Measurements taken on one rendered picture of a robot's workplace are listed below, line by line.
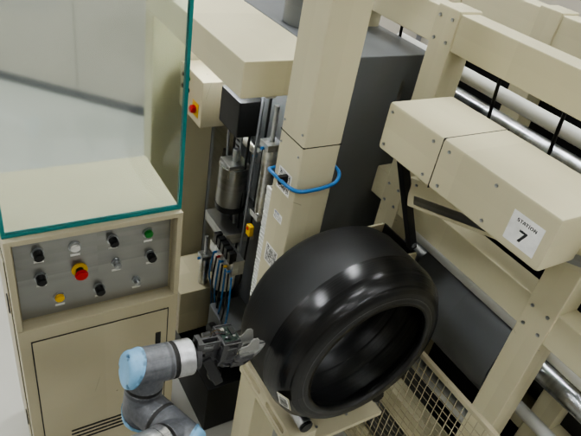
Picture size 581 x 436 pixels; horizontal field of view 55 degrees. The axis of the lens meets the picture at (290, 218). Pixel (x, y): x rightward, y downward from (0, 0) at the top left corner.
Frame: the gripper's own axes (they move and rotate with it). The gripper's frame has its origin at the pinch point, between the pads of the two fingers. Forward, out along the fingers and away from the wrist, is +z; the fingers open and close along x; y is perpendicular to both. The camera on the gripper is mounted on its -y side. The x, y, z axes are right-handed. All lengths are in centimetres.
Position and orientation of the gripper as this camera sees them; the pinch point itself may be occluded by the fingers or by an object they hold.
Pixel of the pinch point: (259, 345)
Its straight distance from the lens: 154.9
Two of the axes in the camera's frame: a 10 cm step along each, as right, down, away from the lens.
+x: -4.9, -5.6, 6.7
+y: 2.6, -8.3, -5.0
